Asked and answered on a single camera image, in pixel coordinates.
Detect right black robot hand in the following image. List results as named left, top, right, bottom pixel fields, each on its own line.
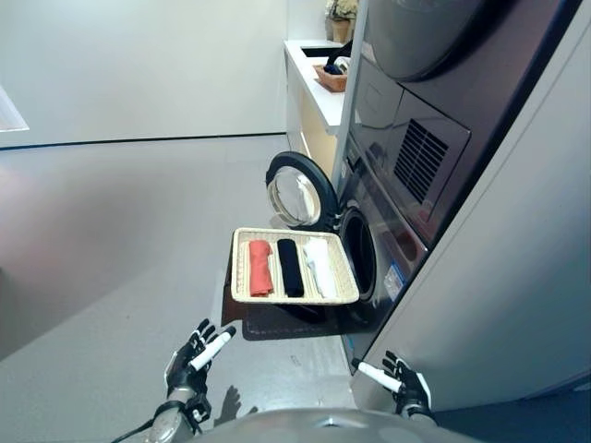
left=353, top=350, right=435, bottom=419

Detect dark brown wooden stool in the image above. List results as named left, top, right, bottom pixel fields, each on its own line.
left=221, top=271, right=352, bottom=342

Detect brown wicker basket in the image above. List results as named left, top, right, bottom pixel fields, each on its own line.
left=312, top=63, right=348, bottom=92

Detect dark blue cloth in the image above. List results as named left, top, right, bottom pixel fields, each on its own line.
left=322, top=39, right=355, bottom=75

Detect round glass washer door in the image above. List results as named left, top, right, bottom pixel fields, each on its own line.
left=265, top=150, right=343, bottom=232

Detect white wicker basket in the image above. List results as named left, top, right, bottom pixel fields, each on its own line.
left=229, top=226, right=361, bottom=306

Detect dried flowers in beige vase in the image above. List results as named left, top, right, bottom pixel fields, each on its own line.
left=325, top=0, right=359, bottom=43

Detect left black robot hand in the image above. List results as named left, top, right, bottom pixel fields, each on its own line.
left=164, top=318, right=237, bottom=399

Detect blue energy label sticker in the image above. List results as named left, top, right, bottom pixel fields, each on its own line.
left=382, top=262, right=404, bottom=301

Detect white counter cabinet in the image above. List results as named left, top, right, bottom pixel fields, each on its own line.
left=282, top=39, right=352, bottom=181

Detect red cloth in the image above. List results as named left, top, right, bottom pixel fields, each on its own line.
left=248, top=239, right=274, bottom=298

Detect black cloth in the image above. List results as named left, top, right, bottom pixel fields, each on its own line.
left=276, top=238, right=306, bottom=298

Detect dark grey stacked dryer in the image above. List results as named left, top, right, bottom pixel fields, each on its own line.
left=348, top=0, right=585, bottom=253

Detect silver robot torso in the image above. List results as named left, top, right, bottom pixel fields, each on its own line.
left=193, top=408, right=481, bottom=443

